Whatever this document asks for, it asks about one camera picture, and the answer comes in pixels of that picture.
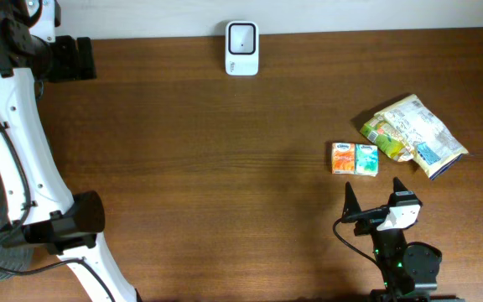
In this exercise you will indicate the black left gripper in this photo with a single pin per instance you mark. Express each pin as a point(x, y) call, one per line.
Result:
point(84, 57)

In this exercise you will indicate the orange tissue pack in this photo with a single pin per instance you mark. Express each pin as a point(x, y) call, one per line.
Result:
point(343, 158)

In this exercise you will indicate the teal tissue pack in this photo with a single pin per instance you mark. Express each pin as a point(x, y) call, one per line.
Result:
point(366, 160)

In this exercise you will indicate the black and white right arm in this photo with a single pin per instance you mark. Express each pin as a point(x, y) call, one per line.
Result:
point(409, 269)

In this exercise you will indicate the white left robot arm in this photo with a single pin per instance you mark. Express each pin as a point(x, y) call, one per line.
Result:
point(41, 210)

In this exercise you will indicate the white barcode scanner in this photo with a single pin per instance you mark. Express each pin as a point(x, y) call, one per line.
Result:
point(242, 48)

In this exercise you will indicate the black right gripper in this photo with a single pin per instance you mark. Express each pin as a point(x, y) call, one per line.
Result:
point(370, 214)

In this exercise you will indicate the green yellow drink carton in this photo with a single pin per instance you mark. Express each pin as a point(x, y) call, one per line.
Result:
point(389, 140)

